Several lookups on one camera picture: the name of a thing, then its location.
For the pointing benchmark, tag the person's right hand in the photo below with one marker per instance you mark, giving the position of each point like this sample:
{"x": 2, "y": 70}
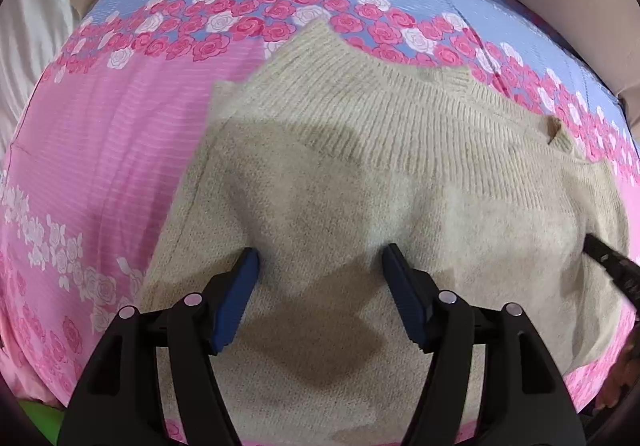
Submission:
{"x": 622, "y": 368}

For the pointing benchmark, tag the pink floral bed sheet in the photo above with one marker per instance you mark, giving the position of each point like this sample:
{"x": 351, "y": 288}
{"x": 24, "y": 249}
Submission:
{"x": 115, "y": 150}

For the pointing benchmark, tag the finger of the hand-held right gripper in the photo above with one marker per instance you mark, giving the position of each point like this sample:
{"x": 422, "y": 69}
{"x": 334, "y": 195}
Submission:
{"x": 617, "y": 268}

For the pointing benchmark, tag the beige sweater with black hearts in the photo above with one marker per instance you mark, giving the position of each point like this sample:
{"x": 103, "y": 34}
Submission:
{"x": 325, "y": 165}

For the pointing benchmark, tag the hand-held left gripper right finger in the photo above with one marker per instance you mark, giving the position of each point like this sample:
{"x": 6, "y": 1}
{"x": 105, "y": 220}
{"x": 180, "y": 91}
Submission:
{"x": 407, "y": 296}

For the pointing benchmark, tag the green object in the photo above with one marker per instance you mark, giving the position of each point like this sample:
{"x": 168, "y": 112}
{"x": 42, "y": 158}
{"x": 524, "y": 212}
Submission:
{"x": 42, "y": 418}

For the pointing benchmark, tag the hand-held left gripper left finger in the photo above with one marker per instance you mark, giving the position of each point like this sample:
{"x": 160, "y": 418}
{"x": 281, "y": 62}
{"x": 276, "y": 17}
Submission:
{"x": 235, "y": 301}

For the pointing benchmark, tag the white curtain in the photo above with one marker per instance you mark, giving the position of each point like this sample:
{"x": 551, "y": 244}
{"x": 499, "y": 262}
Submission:
{"x": 35, "y": 25}

